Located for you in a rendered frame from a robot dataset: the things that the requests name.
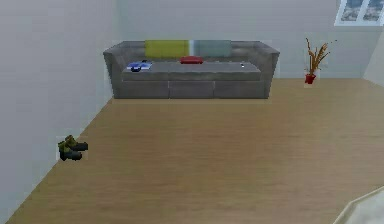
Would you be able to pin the white framed window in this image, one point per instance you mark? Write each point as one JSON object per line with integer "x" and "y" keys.
{"x": 360, "y": 11}

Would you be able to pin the yellow cushion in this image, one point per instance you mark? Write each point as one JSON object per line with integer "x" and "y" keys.
{"x": 166, "y": 48}

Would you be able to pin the dry plant in red pot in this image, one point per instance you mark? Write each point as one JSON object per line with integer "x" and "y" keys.
{"x": 313, "y": 63}

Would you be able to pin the olive and black boot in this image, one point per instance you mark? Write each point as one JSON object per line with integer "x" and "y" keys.
{"x": 69, "y": 154}
{"x": 77, "y": 144}

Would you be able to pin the grey sofa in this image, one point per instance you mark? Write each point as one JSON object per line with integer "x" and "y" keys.
{"x": 200, "y": 83}

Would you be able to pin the blue and white book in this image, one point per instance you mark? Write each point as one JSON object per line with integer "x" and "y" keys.
{"x": 144, "y": 65}

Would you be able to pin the pale blue cushion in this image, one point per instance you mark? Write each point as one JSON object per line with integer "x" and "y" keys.
{"x": 213, "y": 48}

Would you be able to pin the red flat cushion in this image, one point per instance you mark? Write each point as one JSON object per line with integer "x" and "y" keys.
{"x": 191, "y": 60}

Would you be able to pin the pale cream furniture corner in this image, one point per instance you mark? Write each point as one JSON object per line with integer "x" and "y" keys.
{"x": 365, "y": 208}

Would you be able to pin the small dark round object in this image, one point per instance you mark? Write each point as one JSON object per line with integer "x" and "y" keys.
{"x": 135, "y": 69}

